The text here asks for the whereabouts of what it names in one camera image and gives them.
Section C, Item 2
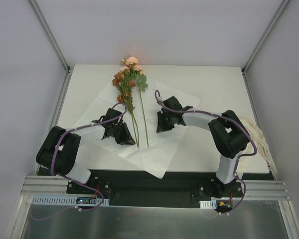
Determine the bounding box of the translucent white wrapping paper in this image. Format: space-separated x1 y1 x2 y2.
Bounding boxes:
77 79 200 178

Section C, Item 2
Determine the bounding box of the orange brown flower bunch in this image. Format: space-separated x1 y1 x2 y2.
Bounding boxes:
112 70 140 147

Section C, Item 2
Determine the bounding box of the pink rose stem with leaves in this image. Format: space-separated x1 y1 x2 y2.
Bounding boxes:
121 56 150 147

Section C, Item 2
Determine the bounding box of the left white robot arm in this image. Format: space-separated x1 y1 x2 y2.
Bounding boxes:
36 108 136 194

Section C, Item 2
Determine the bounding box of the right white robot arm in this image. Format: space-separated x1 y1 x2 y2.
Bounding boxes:
156 96 249 198

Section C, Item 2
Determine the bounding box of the cream printed ribbon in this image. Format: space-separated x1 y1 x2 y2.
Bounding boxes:
240 117 278 180

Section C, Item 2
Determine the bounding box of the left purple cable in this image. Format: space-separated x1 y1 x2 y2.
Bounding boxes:
29 102 129 221

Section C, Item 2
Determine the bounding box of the purple cable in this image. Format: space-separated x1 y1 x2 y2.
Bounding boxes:
154 89 259 217
29 102 129 221

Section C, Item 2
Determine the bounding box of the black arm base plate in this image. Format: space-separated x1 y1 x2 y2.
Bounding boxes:
37 168 276 207

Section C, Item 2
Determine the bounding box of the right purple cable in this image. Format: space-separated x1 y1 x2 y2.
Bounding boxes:
154 89 259 217

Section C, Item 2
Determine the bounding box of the right white cable duct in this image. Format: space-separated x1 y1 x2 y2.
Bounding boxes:
199 200 217 210

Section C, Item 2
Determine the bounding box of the white cable duct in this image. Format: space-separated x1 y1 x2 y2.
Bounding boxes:
32 196 110 207
199 200 217 210

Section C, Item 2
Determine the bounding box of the aluminium front rail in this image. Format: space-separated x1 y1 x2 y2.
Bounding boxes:
21 176 291 201

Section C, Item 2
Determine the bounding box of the left white cable duct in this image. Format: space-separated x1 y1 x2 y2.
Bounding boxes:
32 196 110 207

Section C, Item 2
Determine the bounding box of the left aluminium frame post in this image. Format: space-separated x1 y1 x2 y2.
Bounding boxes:
27 0 71 73

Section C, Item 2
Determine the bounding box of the aluminium frame post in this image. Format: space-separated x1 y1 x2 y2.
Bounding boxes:
242 0 292 76
27 0 71 73

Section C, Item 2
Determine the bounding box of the right aluminium frame post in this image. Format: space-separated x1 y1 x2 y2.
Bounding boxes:
242 0 292 76

